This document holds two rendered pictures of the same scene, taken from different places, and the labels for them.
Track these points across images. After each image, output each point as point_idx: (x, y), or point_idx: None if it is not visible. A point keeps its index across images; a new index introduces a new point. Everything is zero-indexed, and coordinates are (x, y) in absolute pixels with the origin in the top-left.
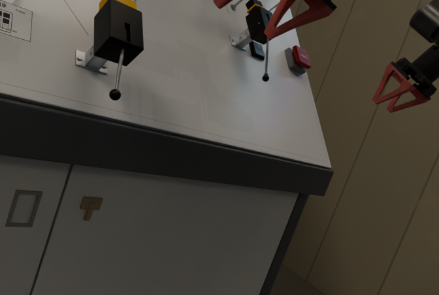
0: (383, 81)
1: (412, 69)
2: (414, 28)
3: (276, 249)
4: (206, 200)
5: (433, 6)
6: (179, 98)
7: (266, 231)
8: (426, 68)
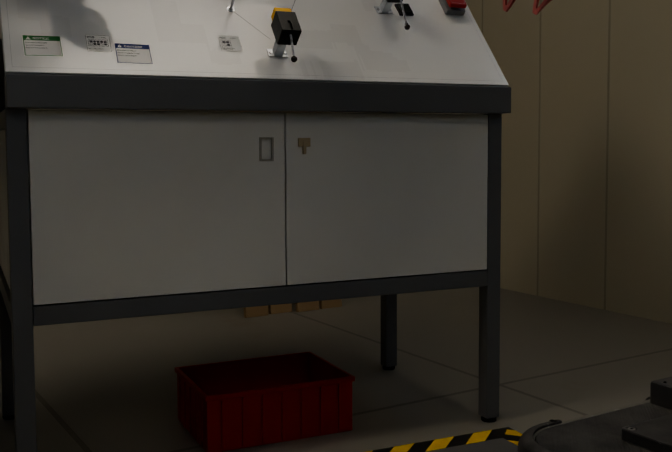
0: None
1: None
2: None
3: (486, 178)
4: (390, 133)
5: None
6: (340, 60)
7: (465, 159)
8: None
